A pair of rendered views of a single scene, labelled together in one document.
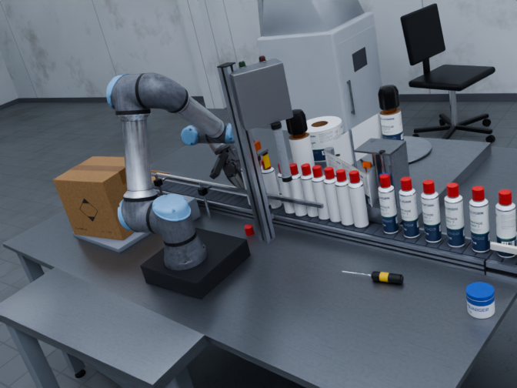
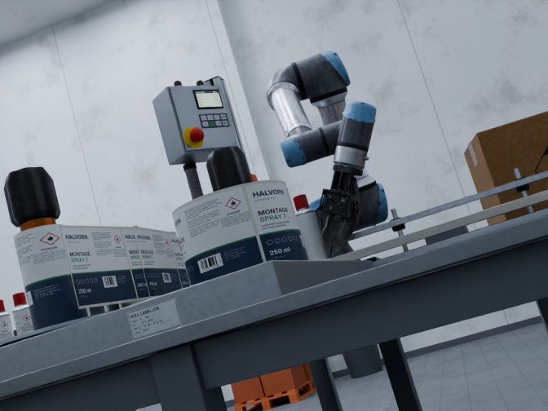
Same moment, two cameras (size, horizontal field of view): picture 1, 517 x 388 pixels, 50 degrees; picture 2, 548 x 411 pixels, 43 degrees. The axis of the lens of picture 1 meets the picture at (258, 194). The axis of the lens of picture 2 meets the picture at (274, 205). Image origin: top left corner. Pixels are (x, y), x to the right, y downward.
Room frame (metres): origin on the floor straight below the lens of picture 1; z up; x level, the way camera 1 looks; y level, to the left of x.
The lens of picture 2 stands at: (3.46, -0.87, 0.80)
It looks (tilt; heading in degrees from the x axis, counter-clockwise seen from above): 10 degrees up; 150
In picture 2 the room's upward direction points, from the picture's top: 16 degrees counter-clockwise
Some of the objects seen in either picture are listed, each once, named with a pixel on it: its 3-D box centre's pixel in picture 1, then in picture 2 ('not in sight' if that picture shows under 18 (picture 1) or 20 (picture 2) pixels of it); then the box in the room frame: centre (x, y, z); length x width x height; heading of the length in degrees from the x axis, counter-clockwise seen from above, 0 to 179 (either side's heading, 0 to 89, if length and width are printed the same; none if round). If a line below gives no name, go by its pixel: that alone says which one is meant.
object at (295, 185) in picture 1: (297, 189); not in sight; (1.88, -0.14, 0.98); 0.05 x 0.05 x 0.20
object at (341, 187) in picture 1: (345, 197); not in sight; (1.73, -0.29, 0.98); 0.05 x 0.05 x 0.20
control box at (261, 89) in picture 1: (260, 94); (195, 124); (1.83, -0.08, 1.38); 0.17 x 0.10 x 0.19; 98
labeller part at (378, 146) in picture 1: (379, 146); not in sight; (1.72, -0.43, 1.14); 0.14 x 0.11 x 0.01; 43
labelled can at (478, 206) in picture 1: (479, 219); (4, 337); (1.39, -0.61, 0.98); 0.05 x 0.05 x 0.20
